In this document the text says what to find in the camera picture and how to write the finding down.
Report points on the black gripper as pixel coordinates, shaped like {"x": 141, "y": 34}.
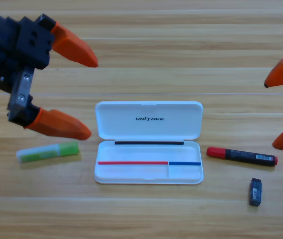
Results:
{"x": 29, "y": 44}

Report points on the green white highlighter pen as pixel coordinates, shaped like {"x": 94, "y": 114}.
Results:
{"x": 46, "y": 152}

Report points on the red black marker pen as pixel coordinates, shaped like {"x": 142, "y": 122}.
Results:
{"x": 240, "y": 156}

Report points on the black sleeved eraser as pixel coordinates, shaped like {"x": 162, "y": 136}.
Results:
{"x": 255, "y": 191}

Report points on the white Unitree pencil case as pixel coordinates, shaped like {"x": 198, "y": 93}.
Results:
{"x": 131, "y": 154}

